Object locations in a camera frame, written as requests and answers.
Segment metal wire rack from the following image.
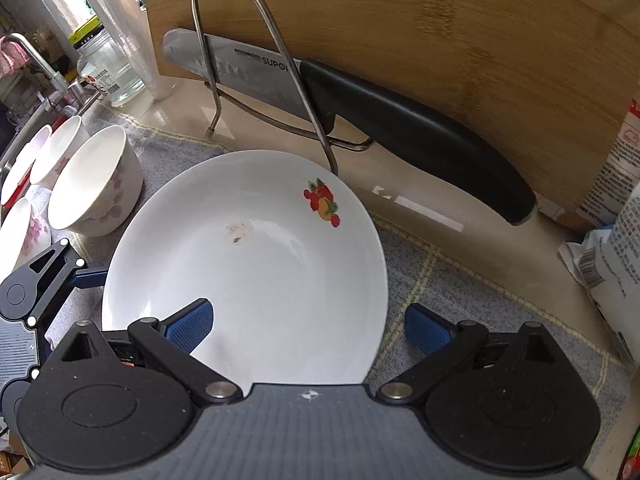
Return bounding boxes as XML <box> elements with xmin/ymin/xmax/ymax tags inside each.
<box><xmin>191</xmin><ymin>0</ymin><xmax>373</xmax><ymax>177</ymax></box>

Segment black handled kitchen knife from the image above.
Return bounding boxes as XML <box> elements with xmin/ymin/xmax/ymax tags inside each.
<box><xmin>162</xmin><ymin>29</ymin><xmax>537</xmax><ymax>226</ymax></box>

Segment metal faucet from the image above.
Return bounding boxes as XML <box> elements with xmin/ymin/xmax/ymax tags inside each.
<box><xmin>0</xmin><ymin>32</ymin><xmax>68</xmax><ymax>111</ymax></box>

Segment clear cling film roll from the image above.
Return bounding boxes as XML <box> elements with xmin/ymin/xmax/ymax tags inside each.
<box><xmin>65</xmin><ymin>0</ymin><xmax>176</xmax><ymax>102</ymax></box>

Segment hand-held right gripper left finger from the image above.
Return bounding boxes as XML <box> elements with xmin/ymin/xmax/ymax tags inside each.
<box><xmin>47</xmin><ymin>297</ymin><xmax>240</xmax><ymax>407</ymax></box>

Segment white blue printed bag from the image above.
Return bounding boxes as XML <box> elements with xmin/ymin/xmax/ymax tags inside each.
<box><xmin>557</xmin><ymin>195</ymin><xmax>640</xmax><ymax>361</ymax></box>

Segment grey blue checked dish towel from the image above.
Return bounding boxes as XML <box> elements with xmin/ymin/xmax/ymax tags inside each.
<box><xmin>0</xmin><ymin>110</ymin><xmax>631</xmax><ymax>401</ymax></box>

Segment glass jar yellow-green lid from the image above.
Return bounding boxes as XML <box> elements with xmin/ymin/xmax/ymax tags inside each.
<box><xmin>70</xmin><ymin>15</ymin><xmax>148</xmax><ymax>107</ymax></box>

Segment white red printed packet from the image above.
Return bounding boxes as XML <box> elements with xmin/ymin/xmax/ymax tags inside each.
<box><xmin>577</xmin><ymin>100</ymin><xmax>640</xmax><ymax>233</ymax></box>

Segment pink cloth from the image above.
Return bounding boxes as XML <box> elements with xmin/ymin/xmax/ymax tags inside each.
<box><xmin>0</xmin><ymin>35</ymin><xmax>28</xmax><ymax>78</ymax></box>

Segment white bowl pink flowers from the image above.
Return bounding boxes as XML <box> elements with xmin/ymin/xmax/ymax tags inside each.
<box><xmin>0</xmin><ymin>197</ymin><xmax>53</xmax><ymax>281</ymax></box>
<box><xmin>29</xmin><ymin>115</ymin><xmax>91</xmax><ymax>186</ymax></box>
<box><xmin>48</xmin><ymin>125</ymin><xmax>144</xmax><ymax>237</ymax></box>

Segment bamboo cutting board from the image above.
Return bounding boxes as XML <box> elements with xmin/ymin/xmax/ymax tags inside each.
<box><xmin>136</xmin><ymin>0</ymin><xmax>640</xmax><ymax>211</ymax></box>

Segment white plate fruit print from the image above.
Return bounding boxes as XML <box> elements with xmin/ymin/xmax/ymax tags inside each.
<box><xmin>101</xmin><ymin>149</ymin><xmax>390</xmax><ymax>391</ymax></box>

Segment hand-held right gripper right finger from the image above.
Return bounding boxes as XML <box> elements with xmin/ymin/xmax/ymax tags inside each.
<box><xmin>375</xmin><ymin>304</ymin><xmax>564</xmax><ymax>404</ymax></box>

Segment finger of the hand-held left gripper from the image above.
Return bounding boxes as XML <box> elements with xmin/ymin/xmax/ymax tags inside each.
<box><xmin>27</xmin><ymin>239</ymin><xmax>109</xmax><ymax>332</ymax></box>

